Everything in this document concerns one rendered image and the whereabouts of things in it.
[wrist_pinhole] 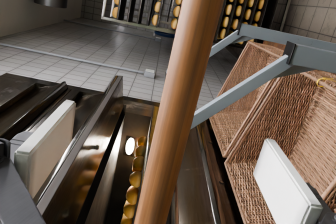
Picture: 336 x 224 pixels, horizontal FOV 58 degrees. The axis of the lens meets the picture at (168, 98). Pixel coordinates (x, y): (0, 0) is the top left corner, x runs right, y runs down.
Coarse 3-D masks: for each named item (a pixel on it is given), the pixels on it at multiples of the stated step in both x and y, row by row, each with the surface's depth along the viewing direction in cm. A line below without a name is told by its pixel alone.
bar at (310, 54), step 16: (240, 32) 107; (256, 32) 107; (272, 32) 107; (288, 48) 63; (304, 48) 61; (320, 48) 109; (272, 64) 63; (288, 64) 63; (304, 64) 62; (320, 64) 62; (256, 80) 64; (224, 96) 65; (240, 96) 65; (208, 112) 66; (176, 192) 45; (176, 208) 42
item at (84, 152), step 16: (112, 96) 146; (96, 112) 121; (96, 128) 114; (112, 128) 149; (80, 144) 95; (80, 160) 93; (96, 160) 116; (64, 176) 79; (80, 176) 94; (48, 192) 72; (64, 192) 79; (80, 192) 95; (48, 208) 68; (64, 208) 80; (80, 208) 95
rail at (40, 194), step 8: (112, 80) 166; (104, 96) 140; (96, 104) 130; (88, 120) 113; (80, 128) 107; (72, 144) 95; (64, 152) 90; (64, 160) 86; (56, 168) 82; (48, 176) 78; (48, 184) 75; (40, 192) 72
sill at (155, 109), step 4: (156, 108) 180; (152, 112) 173; (156, 112) 174; (152, 116) 167; (156, 116) 169; (152, 120) 162; (152, 124) 157; (152, 128) 153; (152, 132) 148; (148, 136) 153; (152, 136) 144; (148, 140) 140; (148, 144) 136; (148, 148) 133; (148, 152) 129; (144, 164) 127; (144, 168) 117; (144, 172) 115
